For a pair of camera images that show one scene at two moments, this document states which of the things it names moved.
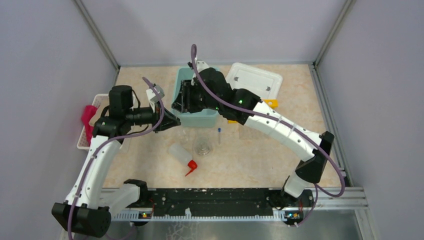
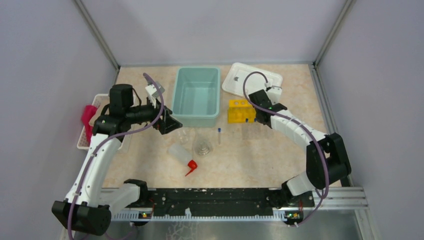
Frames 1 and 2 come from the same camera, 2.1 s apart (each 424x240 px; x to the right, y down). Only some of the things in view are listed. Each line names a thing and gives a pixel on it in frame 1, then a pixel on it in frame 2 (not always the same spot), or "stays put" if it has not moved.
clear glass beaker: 203,146 stays put
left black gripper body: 157,113 stays put
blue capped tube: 219,135 stays put
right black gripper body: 193,100 → 257,112
